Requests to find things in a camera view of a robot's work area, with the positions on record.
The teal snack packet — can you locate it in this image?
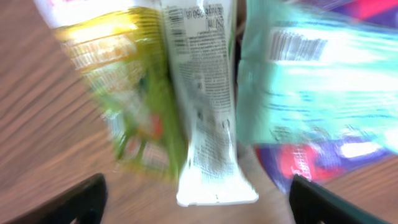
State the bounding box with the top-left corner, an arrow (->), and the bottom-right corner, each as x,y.
237,1 -> 397,151

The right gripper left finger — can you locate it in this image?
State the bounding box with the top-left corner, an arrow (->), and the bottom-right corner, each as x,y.
8,173 -> 108,224

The white tube gold cap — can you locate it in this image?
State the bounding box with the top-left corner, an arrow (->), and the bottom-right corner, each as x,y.
161,0 -> 258,207

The green juice carton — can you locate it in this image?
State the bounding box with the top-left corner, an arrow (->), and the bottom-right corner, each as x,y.
35,0 -> 187,180

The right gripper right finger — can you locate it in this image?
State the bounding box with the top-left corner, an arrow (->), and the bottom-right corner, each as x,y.
289,175 -> 387,224

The purple snack package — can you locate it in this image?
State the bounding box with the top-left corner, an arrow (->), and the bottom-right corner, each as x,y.
253,1 -> 397,191

